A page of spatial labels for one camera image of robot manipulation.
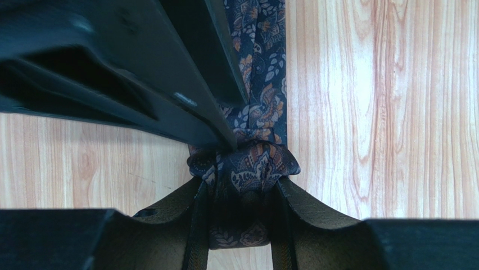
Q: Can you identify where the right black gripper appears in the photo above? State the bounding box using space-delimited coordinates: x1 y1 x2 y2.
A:
1 1 176 129

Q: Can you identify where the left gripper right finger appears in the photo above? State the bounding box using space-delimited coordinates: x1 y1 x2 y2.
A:
270 177 369 269

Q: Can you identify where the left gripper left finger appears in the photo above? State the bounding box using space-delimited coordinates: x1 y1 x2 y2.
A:
112 178 209 269

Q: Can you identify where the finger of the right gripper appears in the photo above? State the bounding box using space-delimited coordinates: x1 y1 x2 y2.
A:
161 0 247 107
112 1 237 149

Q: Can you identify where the dark paisley tie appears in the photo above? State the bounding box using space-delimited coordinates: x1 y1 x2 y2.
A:
187 1 300 250

